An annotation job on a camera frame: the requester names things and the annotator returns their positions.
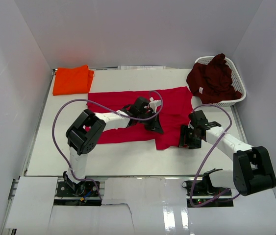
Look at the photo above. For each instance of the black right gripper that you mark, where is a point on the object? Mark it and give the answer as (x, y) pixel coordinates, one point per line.
(184, 131)

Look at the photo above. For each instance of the white plastic laundry basket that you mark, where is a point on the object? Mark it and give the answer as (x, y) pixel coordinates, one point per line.
(237, 84)

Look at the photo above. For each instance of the orange folded t shirt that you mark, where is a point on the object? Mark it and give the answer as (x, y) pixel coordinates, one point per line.
(73, 81)

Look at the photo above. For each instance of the dark maroon t shirt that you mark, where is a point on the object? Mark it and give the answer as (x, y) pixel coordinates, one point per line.
(212, 83)

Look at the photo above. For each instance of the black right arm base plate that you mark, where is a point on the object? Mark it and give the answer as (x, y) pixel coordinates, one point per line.
(201, 195)

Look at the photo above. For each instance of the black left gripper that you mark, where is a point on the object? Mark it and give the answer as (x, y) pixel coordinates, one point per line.
(155, 126)

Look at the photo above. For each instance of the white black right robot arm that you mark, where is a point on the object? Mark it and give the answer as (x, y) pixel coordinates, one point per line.
(252, 167)

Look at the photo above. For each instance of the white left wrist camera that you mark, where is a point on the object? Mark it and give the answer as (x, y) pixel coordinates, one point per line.
(154, 104)

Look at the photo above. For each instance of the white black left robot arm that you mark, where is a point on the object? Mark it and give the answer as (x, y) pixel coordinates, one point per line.
(84, 134)

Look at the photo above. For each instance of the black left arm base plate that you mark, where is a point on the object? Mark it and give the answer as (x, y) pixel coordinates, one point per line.
(86, 195)

